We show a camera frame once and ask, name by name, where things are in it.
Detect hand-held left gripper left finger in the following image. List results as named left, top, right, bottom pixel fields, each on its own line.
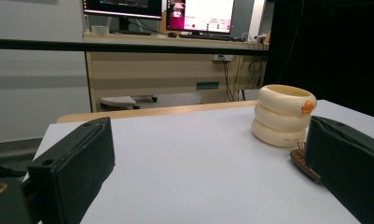
left=26, top=117, right=117, bottom=224

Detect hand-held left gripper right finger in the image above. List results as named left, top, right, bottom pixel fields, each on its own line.
left=304, top=115, right=374, bottom=224

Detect brown wooden hairbrush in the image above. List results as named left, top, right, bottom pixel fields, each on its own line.
left=289, top=141, right=321, bottom=184

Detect cream ringed holder cup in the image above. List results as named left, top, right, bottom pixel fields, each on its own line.
left=251, top=84, right=318, bottom=148

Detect white chair base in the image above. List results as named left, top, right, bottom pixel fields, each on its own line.
left=99, top=94, right=159, bottom=110

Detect light wooden office desk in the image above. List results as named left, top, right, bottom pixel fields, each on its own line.
left=82, top=31, right=270, bottom=113

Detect black curtain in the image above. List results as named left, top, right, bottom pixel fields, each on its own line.
left=265, top=0, right=374, bottom=120

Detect clear plastic container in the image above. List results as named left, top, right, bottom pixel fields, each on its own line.
left=90, top=24, right=110, bottom=35

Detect grey desk label plate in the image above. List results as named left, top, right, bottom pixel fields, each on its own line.
left=196, top=81, right=220, bottom=91

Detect black computer monitor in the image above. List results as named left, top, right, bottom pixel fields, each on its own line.
left=81, top=0, right=163, bottom=34

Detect white power strip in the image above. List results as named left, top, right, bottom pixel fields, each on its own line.
left=212, top=54, right=234, bottom=63

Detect black keyboard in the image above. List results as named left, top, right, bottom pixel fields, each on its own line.
left=178, top=33, right=235, bottom=41

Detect monitor with pink white screen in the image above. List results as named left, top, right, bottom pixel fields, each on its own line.
left=165, top=0, right=235, bottom=35

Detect black metal frame bar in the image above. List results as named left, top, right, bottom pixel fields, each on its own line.
left=0, top=37, right=270, bottom=57

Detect black cables under desk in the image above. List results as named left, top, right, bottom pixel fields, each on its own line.
left=218, top=55, right=267, bottom=102

